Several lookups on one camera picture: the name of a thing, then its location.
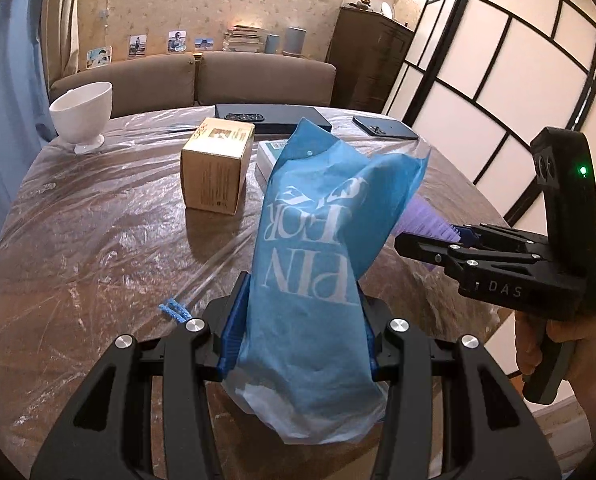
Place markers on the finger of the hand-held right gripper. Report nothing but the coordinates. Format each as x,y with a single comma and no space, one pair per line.
465,235
423,246

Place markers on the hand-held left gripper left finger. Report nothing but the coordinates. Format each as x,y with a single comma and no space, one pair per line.
230,335

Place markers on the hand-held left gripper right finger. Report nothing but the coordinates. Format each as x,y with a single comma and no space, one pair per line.
372,355

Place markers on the purple ribbed cup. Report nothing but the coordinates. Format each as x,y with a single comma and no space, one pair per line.
418,215

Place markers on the light blue fabric bag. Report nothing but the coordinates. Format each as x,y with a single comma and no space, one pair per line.
308,270

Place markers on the person's right forearm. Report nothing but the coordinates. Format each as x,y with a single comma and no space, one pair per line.
588,415

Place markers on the person's right hand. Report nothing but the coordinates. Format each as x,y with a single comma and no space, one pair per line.
585,347

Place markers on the dark smartphone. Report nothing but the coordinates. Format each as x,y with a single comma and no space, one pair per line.
393,130

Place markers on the brown cardboard box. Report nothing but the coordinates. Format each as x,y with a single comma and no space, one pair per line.
212,175

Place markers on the white and teal box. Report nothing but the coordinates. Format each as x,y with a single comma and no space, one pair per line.
270,160

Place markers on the black flat case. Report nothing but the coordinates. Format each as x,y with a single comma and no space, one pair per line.
288,117

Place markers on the dark wooden cabinet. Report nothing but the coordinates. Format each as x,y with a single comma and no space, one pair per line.
368,60

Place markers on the small black object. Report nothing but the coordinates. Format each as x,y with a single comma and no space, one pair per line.
240,116

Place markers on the round white cabinet ornament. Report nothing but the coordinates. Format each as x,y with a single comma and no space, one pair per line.
387,9

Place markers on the tall grey cylinder speaker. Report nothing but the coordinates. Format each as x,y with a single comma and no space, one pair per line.
293,42

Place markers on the brown cabinet ornament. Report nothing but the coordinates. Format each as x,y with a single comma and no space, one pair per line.
363,4

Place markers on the small grey cylinder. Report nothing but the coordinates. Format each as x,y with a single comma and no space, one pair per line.
273,45

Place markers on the white footed bowl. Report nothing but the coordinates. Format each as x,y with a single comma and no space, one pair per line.
80,110

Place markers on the stack of books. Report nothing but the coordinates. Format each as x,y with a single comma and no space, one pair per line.
245,39

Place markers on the blue curtain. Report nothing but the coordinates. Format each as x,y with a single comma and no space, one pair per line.
7,135

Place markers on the beige curtain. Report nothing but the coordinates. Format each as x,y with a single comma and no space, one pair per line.
60,20

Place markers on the wall photo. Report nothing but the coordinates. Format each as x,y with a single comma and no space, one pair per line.
99,56
204,43
177,41
138,45

